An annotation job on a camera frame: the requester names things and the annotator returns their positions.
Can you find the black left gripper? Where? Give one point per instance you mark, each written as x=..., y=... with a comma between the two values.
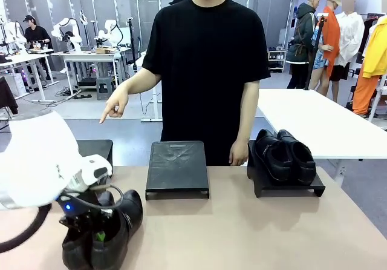
x=75, y=208

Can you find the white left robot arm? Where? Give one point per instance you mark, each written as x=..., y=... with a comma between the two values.
x=36, y=161

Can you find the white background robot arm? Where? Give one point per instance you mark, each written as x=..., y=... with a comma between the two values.
x=110, y=34
x=66, y=31
x=13, y=35

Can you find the person's left forearm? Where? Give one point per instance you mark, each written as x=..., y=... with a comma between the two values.
x=248, y=112

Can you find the person's right forearm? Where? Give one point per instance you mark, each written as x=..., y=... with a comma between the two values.
x=139, y=80

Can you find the black shoe stand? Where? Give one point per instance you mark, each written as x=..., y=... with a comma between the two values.
x=96, y=149
x=177, y=168
x=287, y=188

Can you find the person in black t-shirt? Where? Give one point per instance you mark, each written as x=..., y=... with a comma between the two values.
x=208, y=79

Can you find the person in black cap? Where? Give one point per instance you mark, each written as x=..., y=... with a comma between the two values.
x=37, y=37

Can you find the person's right hand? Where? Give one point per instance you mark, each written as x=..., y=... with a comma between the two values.
x=116, y=103

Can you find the person's left hand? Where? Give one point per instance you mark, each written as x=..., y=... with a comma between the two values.
x=239, y=153

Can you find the grey plastic stool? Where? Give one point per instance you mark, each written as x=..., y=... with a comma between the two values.
x=106, y=86

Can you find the black hanging jacket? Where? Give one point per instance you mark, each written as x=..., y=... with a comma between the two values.
x=6, y=96

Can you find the white background desk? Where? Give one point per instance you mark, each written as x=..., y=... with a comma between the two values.
x=87, y=56
x=24, y=60

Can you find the brown cardboard box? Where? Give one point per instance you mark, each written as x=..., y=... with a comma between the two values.
x=106, y=51

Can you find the white shoe rack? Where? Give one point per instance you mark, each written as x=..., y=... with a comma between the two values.
x=276, y=61

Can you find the black tripod pole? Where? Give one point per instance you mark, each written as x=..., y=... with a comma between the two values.
x=313, y=55

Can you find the mannequin in dark jacket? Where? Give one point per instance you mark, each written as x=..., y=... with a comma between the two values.
x=302, y=37

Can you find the mannequin in orange top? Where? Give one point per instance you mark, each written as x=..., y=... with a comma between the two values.
x=329, y=40

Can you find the orange trousers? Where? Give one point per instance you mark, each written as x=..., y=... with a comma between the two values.
x=364, y=94

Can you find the figure in white shirt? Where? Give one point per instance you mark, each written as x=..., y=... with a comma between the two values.
x=350, y=40

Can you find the yellow hoodie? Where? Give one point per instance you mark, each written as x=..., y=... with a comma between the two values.
x=376, y=52

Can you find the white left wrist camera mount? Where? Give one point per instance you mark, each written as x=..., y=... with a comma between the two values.
x=95, y=168

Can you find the black camera stand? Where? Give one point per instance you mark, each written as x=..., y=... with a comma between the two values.
x=131, y=43

